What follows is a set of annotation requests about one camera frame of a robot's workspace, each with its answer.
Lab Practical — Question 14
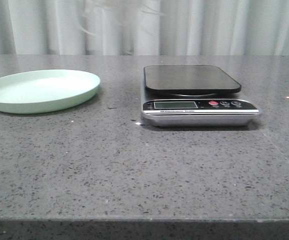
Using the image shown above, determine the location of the white translucent vermicelli bundle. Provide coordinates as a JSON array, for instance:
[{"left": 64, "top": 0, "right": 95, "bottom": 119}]
[{"left": 75, "top": 0, "right": 165, "bottom": 56}]

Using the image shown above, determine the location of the white pleated curtain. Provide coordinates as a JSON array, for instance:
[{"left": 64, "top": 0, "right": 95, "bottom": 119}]
[{"left": 0, "top": 0, "right": 289, "bottom": 56}]

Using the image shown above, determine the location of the silver black kitchen scale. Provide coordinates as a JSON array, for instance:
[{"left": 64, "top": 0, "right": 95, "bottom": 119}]
[{"left": 140, "top": 65, "right": 262, "bottom": 127}]

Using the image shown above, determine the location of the light green round plate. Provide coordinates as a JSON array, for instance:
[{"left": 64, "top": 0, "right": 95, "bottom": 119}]
[{"left": 0, "top": 69, "right": 101, "bottom": 114}]

